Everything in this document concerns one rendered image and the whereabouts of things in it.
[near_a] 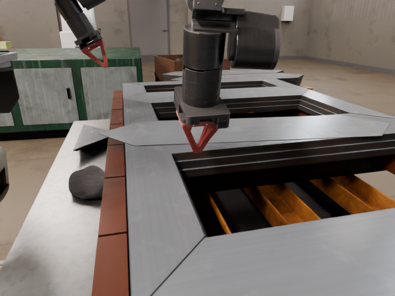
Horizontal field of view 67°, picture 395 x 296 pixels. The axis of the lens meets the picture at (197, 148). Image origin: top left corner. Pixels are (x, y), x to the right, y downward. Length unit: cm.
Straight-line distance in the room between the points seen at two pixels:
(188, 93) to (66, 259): 41
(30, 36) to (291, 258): 1115
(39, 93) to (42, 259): 281
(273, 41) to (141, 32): 1047
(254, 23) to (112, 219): 35
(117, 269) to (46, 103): 307
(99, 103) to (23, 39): 824
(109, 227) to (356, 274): 32
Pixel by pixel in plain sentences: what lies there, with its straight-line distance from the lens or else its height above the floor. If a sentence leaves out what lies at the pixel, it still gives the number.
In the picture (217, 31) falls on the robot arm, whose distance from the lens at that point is 41.
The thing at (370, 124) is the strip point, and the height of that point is 87.
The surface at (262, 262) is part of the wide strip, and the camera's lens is 35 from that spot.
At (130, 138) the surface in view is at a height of 87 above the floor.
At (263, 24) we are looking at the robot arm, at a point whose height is 110.
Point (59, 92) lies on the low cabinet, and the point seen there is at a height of 50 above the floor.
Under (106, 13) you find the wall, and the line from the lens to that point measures 1093.
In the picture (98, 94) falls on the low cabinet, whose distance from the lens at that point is 329.
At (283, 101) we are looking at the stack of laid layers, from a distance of 116.
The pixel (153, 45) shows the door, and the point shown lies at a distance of 1088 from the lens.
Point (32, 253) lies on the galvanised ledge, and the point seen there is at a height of 68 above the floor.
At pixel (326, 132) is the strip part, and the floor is 87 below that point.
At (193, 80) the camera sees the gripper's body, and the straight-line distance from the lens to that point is 42.
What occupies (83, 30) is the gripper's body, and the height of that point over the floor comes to 109.
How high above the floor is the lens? 110
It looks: 22 degrees down
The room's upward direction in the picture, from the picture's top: straight up
